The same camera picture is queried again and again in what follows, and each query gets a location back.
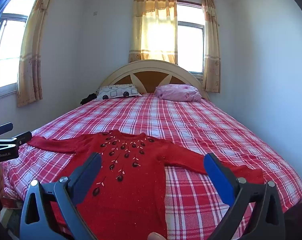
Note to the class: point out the window behind headboard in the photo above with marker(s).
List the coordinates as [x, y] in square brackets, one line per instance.
[191, 45]

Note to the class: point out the grey patterned pillow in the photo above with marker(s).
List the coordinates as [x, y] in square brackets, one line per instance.
[116, 91]

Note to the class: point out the dark cloth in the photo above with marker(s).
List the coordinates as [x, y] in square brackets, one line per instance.
[88, 98]

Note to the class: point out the person's dark clothing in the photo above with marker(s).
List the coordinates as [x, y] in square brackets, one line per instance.
[298, 222]

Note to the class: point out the person's left hand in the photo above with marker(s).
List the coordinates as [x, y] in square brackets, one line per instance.
[0, 182]

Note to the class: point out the side window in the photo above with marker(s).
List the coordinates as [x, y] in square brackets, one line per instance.
[8, 47]

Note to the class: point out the red knitted sweater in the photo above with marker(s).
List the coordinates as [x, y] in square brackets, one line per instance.
[131, 192]

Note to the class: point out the yellow floral curtain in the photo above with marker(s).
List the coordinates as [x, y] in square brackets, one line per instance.
[212, 45]
[151, 25]
[33, 55]

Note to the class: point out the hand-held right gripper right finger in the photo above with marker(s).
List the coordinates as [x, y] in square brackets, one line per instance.
[218, 177]

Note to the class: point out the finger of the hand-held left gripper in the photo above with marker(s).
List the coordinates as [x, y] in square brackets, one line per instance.
[2, 128]
[22, 137]

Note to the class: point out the pink floral pillow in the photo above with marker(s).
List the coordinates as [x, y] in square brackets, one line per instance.
[178, 92]

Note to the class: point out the cream wooden headboard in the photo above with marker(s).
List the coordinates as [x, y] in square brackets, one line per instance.
[151, 66]

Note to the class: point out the person's right hand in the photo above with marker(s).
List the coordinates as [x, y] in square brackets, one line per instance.
[155, 236]

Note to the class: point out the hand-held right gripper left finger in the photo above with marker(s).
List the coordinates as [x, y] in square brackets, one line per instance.
[87, 180]

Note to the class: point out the red plaid bed sheet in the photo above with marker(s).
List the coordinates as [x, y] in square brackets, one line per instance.
[191, 120]

